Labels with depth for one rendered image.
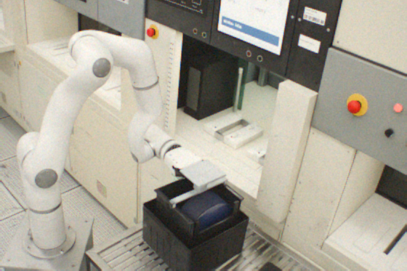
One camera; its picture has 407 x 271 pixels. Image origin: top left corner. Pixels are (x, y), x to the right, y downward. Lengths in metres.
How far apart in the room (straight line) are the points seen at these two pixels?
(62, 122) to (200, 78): 0.93
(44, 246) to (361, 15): 1.30
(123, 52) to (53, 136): 0.33
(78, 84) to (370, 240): 1.16
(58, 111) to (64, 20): 1.99
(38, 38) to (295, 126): 2.23
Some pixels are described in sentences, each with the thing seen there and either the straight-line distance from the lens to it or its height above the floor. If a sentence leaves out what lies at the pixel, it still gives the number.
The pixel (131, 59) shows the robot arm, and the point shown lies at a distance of 1.37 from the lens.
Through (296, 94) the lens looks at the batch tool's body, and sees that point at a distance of 1.40.
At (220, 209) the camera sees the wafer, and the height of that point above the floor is 0.98.
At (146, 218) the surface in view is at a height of 0.89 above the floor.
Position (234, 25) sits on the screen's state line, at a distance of 1.57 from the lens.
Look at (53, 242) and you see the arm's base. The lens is 1.65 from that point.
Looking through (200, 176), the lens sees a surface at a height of 1.11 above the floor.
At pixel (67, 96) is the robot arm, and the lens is 1.34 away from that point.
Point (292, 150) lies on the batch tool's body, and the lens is 1.48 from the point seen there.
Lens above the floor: 1.98
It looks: 30 degrees down
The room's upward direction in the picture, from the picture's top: 7 degrees clockwise
